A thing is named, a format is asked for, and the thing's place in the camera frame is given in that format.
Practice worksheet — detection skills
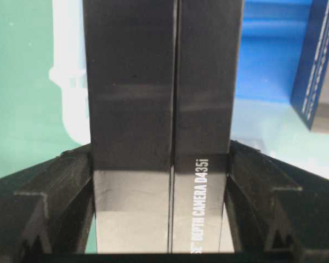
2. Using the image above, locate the green table cloth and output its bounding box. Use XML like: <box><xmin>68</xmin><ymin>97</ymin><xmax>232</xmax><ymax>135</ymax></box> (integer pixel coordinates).
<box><xmin>0</xmin><ymin>1</ymin><xmax>84</xmax><ymax>178</ymax></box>

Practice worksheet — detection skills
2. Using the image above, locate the black box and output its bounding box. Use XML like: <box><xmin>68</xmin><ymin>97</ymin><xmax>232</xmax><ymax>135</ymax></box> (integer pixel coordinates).
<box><xmin>83</xmin><ymin>1</ymin><xmax>244</xmax><ymax>254</ymax></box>
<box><xmin>291</xmin><ymin>1</ymin><xmax>329</xmax><ymax>134</ymax></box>

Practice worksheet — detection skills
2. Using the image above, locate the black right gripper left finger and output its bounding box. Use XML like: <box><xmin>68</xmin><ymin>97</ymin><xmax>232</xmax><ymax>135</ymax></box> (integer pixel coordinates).
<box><xmin>0</xmin><ymin>145</ymin><xmax>94</xmax><ymax>255</ymax></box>

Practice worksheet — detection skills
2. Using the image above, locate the clear plastic storage case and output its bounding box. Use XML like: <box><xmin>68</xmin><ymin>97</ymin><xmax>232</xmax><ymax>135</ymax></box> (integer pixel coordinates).
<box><xmin>49</xmin><ymin>1</ymin><xmax>329</xmax><ymax>178</ymax></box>

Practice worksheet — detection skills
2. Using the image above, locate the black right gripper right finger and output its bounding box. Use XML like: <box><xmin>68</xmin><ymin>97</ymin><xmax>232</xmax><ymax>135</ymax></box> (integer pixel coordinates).
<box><xmin>225</xmin><ymin>141</ymin><xmax>329</xmax><ymax>255</ymax></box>

